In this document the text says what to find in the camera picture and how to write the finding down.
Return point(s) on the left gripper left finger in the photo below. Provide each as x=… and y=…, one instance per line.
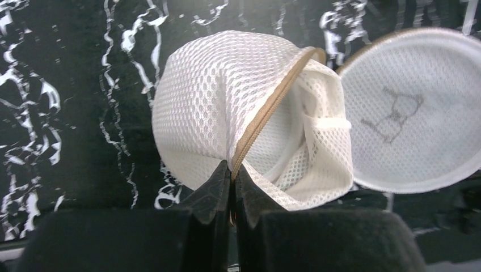
x=191, y=236

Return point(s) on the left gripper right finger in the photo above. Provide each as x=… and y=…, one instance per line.
x=271, y=238

